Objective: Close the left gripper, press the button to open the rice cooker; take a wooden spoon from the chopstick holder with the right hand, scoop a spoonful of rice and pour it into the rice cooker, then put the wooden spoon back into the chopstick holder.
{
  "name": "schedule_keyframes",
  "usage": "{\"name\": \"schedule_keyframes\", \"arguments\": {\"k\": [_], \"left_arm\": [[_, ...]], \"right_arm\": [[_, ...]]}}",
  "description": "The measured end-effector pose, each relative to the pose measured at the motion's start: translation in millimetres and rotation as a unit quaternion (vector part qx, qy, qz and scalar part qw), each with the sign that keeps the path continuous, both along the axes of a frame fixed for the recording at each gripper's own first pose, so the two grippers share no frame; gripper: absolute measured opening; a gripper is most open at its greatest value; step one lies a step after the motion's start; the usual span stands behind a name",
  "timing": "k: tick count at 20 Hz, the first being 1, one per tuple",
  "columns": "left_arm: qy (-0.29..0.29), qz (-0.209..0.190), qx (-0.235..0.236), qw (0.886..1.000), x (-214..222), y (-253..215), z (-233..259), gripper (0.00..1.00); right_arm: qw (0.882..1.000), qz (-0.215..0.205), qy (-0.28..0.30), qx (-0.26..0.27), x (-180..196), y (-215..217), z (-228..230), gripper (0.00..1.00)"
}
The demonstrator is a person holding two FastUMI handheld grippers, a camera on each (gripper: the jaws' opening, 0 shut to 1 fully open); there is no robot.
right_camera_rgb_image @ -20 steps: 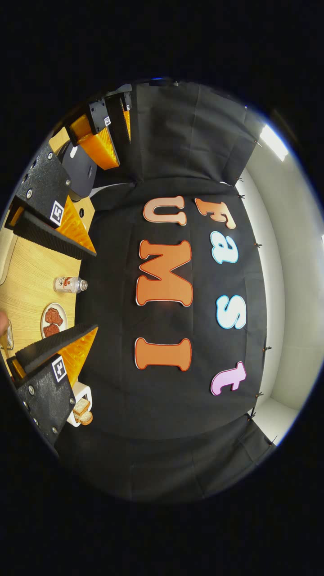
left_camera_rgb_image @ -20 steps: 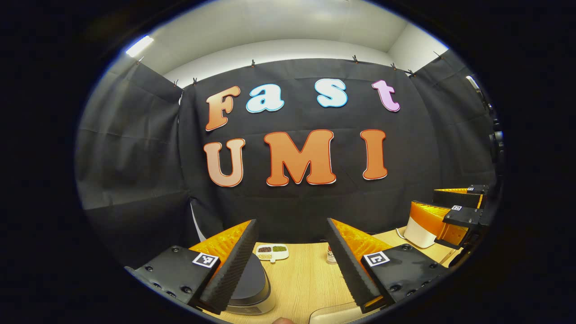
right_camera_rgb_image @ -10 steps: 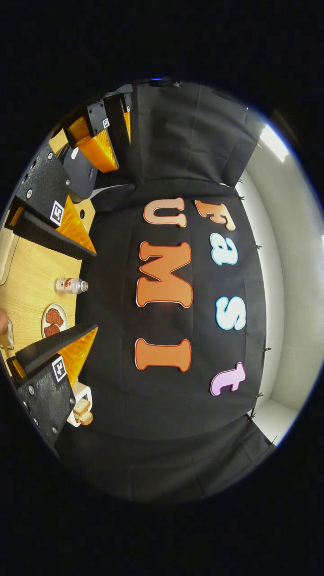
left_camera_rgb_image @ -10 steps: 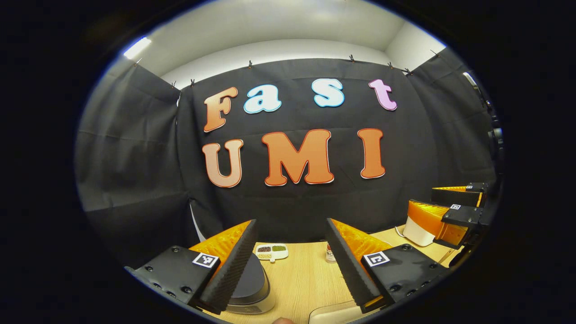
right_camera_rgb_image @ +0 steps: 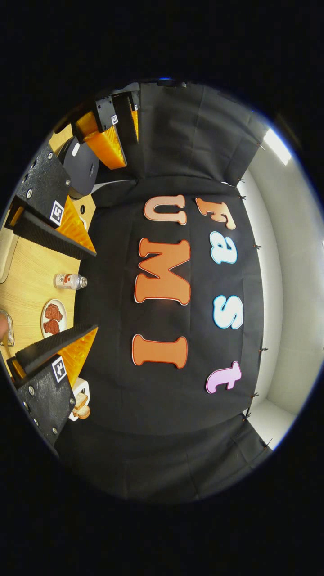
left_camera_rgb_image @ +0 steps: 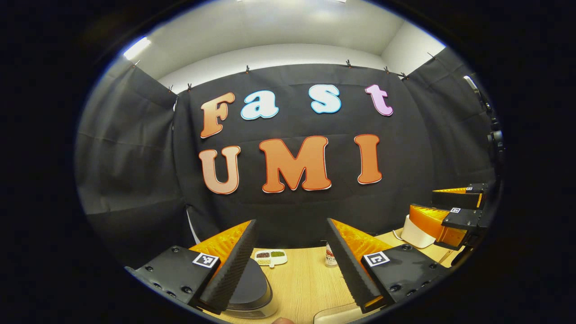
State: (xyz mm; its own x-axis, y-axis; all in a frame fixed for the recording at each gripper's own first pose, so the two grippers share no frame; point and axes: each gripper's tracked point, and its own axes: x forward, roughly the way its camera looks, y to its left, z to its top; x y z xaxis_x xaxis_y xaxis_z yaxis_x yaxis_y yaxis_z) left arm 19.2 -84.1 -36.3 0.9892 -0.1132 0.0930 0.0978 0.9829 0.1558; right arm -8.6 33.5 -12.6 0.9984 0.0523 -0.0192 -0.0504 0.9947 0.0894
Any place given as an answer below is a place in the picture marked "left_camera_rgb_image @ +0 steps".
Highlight ceiling light panel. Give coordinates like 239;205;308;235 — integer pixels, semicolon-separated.
123;37;152;60

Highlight black rice cooker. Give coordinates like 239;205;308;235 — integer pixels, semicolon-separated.
225;257;279;319

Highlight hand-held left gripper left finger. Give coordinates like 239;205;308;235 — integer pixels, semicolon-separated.
125;220;260;315

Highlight clear plastic rice container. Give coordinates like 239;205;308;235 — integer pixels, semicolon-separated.
313;302;365;324

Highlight white toaster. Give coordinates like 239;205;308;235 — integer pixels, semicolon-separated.
400;215;437;249

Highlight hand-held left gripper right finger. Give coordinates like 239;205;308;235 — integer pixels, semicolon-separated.
326;218;450;315

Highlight small white divided dish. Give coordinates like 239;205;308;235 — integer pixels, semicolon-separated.
254;250;288;269

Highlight black backdrop cloth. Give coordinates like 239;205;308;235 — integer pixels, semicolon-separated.
74;47;504;270

